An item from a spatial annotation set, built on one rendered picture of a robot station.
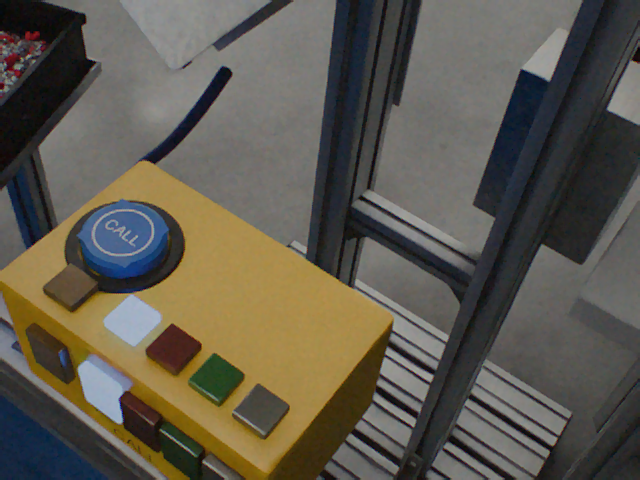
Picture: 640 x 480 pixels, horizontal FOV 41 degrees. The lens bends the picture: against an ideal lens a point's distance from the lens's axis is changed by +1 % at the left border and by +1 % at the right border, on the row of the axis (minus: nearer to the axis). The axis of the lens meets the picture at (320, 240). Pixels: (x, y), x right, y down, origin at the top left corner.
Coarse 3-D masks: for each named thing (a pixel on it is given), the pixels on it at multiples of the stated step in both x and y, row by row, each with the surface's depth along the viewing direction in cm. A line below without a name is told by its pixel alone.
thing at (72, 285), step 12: (72, 264) 38; (60, 276) 38; (72, 276) 38; (84, 276) 38; (48, 288) 37; (60, 288) 38; (72, 288) 38; (84, 288) 38; (96, 288) 38; (60, 300) 37; (72, 300) 37; (84, 300) 38
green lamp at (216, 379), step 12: (216, 360) 36; (204, 372) 36; (216, 372) 36; (228, 372) 36; (240, 372) 36; (192, 384) 35; (204, 384) 35; (216, 384) 35; (228, 384) 35; (204, 396) 35; (216, 396) 35; (228, 396) 35
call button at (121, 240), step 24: (96, 216) 40; (120, 216) 40; (144, 216) 40; (96, 240) 39; (120, 240) 39; (144, 240) 39; (168, 240) 40; (96, 264) 38; (120, 264) 38; (144, 264) 38
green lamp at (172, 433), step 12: (168, 432) 36; (180, 432) 36; (168, 444) 37; (180, 444) 36; (192, 444) 36; (168, 456) 38; (180, 456) 37; (192, 456) 36; (204, 456) 36; (180, 468) 38; (192, 468) 37
